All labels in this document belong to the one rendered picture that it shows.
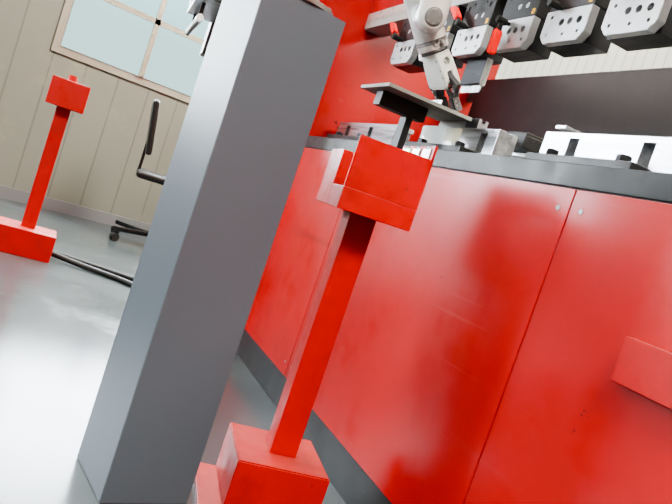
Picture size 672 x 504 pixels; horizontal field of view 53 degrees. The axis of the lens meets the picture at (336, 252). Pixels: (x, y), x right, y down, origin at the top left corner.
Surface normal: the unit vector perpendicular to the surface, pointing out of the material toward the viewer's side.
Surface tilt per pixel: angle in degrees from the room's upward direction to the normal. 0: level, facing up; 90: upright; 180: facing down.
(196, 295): 90
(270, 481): 90
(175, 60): 90
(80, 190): 90
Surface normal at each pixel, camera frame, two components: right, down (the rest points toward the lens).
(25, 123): 0.54, 0.24
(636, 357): -0.87, -0.26
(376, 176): 0.23, 0.15
